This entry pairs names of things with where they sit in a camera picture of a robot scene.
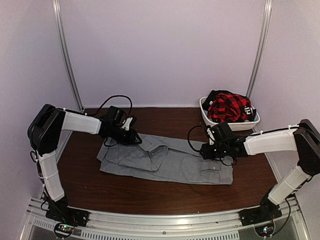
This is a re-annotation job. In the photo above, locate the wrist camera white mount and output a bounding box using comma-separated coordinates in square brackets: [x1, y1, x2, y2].
[206, 128, 216, 145]
[121, 116, 137, 131]

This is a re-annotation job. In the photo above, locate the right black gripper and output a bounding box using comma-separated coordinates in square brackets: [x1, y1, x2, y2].
[200, 142, 229, 160]

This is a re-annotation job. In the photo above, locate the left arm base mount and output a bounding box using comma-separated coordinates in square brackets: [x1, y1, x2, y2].
[45, 202, 89, 227]

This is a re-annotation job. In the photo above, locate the white plastic basket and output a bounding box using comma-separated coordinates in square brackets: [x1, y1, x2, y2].
[199, 96, 261, 132]

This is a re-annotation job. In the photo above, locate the grey long sleeve shirt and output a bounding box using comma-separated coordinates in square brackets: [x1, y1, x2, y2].
[97, 133, 233, 185]

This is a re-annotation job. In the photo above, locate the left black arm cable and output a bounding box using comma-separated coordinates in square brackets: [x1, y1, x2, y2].
[87, 94, 133, 121]

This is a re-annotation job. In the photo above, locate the right circuit board with leds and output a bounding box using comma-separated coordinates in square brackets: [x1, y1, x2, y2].
[254, 223, 275, 238]

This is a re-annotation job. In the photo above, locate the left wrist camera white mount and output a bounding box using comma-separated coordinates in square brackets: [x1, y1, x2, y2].
[121, 116, 137, 131]

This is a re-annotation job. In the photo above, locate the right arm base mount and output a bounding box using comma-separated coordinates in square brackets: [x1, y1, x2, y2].
[239, 206, 282, 226]

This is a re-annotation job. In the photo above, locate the red black plaid shirt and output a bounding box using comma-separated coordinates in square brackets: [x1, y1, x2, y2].
[207, 92, 252, 124]

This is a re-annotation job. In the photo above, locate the black shirt in basket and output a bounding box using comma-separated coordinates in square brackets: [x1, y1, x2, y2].
[201, 89, 258, 123]

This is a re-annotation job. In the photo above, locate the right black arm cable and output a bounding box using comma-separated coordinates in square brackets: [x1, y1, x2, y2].
[187, 124, 238, 167]

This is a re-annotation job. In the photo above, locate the circuit board with leds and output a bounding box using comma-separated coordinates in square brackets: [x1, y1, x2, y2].
[254, 223, 275, 238]
[53, 222, 75, 239]

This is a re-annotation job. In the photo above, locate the aluminium frame post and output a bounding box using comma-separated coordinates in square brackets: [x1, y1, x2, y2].
[246, 0, 272, 98]
[52, 0, 84, 111]

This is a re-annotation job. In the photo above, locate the front aluminium rail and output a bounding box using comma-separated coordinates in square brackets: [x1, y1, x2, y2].
[18, 198, 311, 240]

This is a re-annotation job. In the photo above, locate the right aluminium frame post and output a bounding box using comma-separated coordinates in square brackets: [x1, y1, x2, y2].
[246, 0, 272, 98]

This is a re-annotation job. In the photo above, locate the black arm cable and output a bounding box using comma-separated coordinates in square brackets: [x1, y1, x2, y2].
[87, 94, 133, 121]
[187, 124, 238, 167]

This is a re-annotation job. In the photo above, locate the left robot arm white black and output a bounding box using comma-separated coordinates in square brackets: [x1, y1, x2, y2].
[27, 104, 142, 222]

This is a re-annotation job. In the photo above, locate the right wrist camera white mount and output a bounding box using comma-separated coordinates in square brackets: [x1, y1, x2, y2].
[206, 128, 216, 145]

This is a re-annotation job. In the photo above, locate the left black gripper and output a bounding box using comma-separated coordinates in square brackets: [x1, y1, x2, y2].
[108, 124, 142, 145]

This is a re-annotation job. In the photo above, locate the left circuit board with leds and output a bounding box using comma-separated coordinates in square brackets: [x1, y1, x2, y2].
[53, 222, 75, 239]

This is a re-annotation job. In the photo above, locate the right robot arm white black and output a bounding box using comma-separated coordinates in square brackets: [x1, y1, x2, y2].
[199, 119, 320, 221]

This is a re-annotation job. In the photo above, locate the left aluminium frame post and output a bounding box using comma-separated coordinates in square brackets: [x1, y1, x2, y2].
[52, 0, 84, 111]

